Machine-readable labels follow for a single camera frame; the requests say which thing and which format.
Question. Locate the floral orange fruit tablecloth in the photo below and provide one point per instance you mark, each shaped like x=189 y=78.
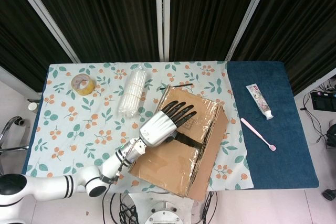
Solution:
x=78 y=129

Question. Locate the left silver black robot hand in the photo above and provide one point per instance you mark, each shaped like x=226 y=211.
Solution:
x=157 y=129

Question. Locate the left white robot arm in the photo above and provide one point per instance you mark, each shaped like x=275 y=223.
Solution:
x=52 y=186

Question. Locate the white metal frame post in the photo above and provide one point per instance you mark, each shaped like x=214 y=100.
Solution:
x=44 y=14
x=162 y=14
x=249 y=14

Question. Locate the small white round cap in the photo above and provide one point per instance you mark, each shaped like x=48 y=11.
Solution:
x=32 y=106

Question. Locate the thin black stick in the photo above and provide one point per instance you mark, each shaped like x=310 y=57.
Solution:
x=181 y=85

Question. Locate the pink toothbrush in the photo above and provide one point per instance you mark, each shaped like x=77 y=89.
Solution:
x=257 y=133

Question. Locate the white patterned toothpaste tube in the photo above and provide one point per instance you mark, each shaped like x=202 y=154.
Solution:
x=260 y=100

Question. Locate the black electronic device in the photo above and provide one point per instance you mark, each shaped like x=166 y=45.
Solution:
x=321 y=102

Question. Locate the black pleated curtain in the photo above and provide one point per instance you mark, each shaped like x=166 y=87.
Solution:
x=105 y=11

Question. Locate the white straws bundle in plastic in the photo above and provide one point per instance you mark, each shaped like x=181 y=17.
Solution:
x=132 y=90

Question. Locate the chrome chair frame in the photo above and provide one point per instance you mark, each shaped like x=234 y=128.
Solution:
x=10 y=124

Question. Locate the dark blue towel mat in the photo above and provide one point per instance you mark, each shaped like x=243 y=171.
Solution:
x=283 y=142

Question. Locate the brown cardboard shipping box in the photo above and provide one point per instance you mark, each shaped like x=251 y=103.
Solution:
x=170 y=171

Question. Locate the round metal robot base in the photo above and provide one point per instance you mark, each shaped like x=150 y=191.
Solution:
x=164 y=214

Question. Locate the yellow packing tape roll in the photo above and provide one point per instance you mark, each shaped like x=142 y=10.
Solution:
x=83 y=86

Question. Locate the black caster wheel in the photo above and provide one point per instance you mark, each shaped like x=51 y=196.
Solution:
x=329 y=194

